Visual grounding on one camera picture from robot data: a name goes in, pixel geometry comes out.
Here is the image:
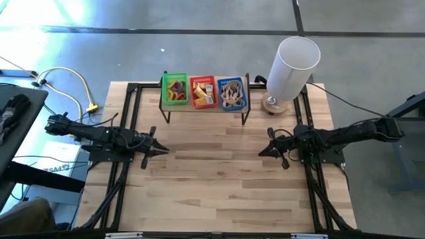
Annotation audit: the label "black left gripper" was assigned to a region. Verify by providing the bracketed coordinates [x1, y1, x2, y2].
[132, 125, 170, 170]

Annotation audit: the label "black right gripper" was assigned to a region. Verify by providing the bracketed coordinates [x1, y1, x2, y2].
[258, 127, 301, 170]

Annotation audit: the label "green plastic basket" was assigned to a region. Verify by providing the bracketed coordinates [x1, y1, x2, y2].
[161, 72, 189, 106]

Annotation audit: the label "red plastic basket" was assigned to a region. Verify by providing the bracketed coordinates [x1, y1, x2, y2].
[189, 75, 219, 110]

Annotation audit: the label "blue plastic basket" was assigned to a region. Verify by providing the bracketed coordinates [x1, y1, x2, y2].
[217, 77, 249, 112]

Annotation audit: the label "black side desk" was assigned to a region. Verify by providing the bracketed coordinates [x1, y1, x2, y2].
[0, 82, 88, 220]

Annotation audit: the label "wooden shelf riser black legs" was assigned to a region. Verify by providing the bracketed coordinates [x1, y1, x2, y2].
[158, 70, 252, 126]

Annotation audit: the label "white shade table lamp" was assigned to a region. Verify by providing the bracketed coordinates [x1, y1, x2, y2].
[260, 35, 322, 116]

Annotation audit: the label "white cardboard box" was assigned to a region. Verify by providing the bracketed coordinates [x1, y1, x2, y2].
[32, 141, 83, 179]

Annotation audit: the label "blue-grey metal cart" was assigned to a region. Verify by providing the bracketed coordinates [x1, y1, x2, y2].
[384, 90, 425, 195]

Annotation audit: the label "person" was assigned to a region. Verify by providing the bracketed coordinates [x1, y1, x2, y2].
[0, 198, 56, 233]

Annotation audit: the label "black glove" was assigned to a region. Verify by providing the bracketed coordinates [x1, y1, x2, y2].
[0, 94, 33, 145]

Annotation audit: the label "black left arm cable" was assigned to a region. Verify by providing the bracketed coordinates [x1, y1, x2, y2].
[74, 112, 149, 150]

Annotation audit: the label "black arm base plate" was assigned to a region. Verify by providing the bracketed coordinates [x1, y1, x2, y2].
[298, 145, 346, 165]
[88, 145, 135, 163]

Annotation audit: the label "yellow power cable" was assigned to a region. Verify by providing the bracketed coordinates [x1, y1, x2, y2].
[0, 55, 84, 122]
[34, 66, 100, 113]

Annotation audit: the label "thin black cable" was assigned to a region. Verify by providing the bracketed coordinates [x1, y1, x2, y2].
[305, 82, 386, 118]

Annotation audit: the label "white bracket strip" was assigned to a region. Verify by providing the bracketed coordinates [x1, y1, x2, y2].
[105, 232, 143, 239]
[291, 233, 329, 239]

